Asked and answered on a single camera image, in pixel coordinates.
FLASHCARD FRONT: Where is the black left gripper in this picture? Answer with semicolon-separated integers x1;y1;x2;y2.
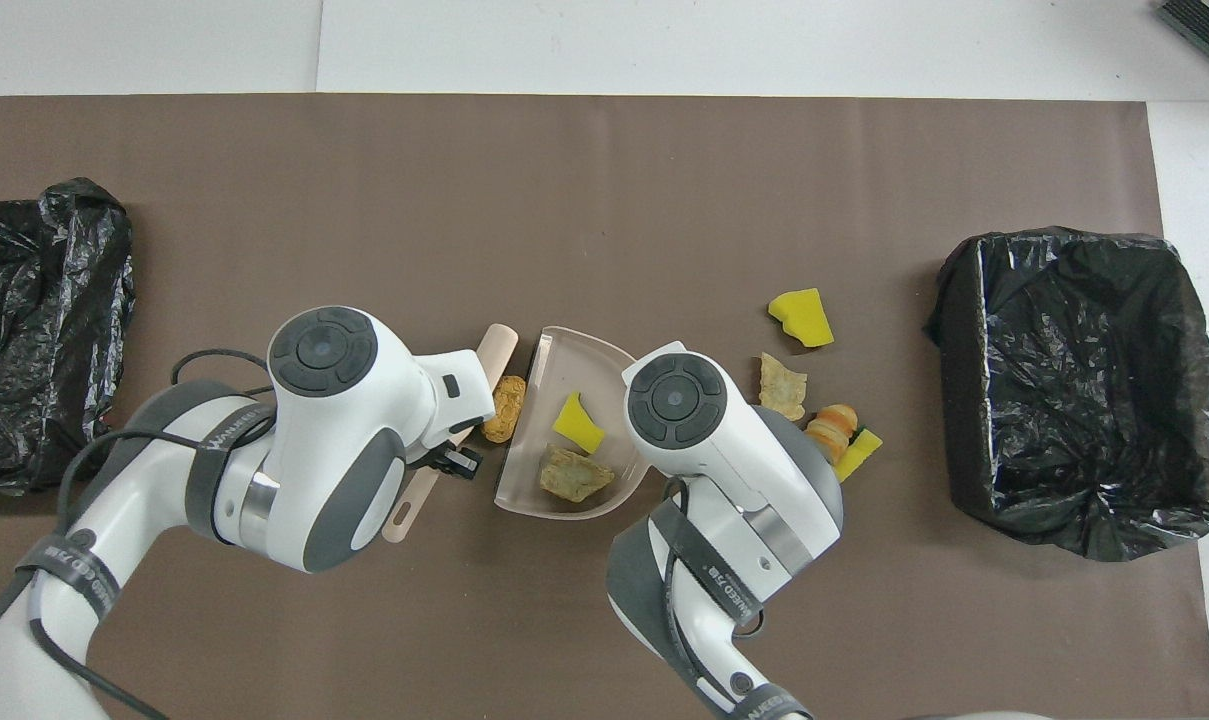
406;445;486;484

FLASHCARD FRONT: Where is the orange bread roll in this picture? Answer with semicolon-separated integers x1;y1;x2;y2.
481;375;528;444

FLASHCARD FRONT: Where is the pink plastic dustpan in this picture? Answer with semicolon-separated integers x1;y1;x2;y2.
494;326;655;520

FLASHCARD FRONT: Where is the beige sponge chunk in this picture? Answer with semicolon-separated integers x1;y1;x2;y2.
538;446;616;503

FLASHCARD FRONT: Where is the beige hand brush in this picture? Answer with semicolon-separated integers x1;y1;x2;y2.
381;323;520;545

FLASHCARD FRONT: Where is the yellow sponge piece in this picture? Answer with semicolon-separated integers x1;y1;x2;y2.
552;391;606;454

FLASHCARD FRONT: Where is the small beige bread chunk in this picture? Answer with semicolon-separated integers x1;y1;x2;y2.
759;352;808;422

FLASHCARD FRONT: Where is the yellow notched sponge chunk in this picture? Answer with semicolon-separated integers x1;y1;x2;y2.
768;288;835;349

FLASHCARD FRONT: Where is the orange striped croissant piece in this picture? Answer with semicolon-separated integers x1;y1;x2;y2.
804;404;860;463

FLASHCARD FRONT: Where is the yellow green sponge strip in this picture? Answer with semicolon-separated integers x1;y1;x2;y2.
832;428;884;484

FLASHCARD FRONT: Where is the bin wrapped in black bag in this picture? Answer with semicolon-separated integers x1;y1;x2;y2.
0;177;136;495

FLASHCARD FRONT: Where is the open bin with black bag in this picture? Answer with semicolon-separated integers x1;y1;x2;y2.
924;226;1209;563

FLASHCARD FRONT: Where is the brown paper table mat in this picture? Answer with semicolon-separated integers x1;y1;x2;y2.
0;94;1209;720

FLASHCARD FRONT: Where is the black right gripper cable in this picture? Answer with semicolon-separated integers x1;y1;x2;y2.
662;478;767;701

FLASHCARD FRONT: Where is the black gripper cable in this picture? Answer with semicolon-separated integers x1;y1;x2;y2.
0;348;277;720
662;478;767;701

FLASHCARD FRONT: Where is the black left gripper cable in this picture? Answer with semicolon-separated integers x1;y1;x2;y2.
0;348;277;720

